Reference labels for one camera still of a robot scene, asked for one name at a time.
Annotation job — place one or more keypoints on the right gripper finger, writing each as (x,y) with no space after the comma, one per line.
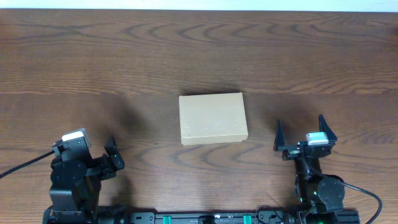
(324,127)
(279,141)

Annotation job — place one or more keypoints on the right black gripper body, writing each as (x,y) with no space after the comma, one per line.
(301,149)

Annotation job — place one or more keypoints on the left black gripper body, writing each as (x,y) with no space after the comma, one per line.
(106,163)

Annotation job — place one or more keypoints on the cardboard box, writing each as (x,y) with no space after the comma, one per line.
(212,119)

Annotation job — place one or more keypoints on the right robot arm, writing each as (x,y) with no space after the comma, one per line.
(321,195)

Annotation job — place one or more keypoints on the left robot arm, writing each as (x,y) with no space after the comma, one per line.
(76,183)

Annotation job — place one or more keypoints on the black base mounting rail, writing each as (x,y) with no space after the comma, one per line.
(261,216)

